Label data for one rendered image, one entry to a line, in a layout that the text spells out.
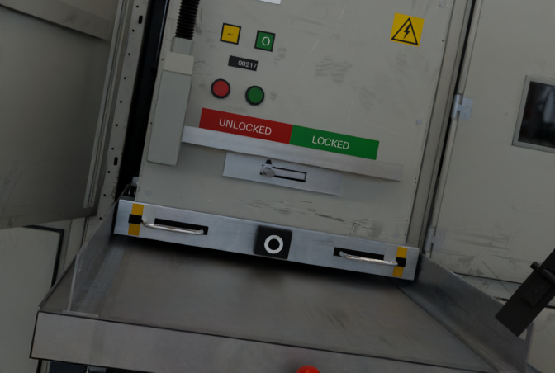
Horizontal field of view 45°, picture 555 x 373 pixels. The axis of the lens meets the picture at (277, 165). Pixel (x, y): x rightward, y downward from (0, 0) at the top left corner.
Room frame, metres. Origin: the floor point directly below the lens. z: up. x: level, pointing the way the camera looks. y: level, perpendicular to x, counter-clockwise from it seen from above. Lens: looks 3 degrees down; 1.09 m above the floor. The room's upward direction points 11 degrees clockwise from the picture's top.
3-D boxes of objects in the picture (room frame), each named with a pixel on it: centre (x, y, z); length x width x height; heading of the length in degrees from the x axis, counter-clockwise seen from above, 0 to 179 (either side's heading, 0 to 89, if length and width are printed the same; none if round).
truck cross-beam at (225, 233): (1.18, -0.01, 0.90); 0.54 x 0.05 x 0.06; 99
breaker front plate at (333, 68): (1.17, -0.01, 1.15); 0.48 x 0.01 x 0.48; 99
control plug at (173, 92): (1.07, 0.18, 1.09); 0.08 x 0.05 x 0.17; 9
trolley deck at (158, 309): (1.11, -0.02, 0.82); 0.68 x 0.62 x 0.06; 9
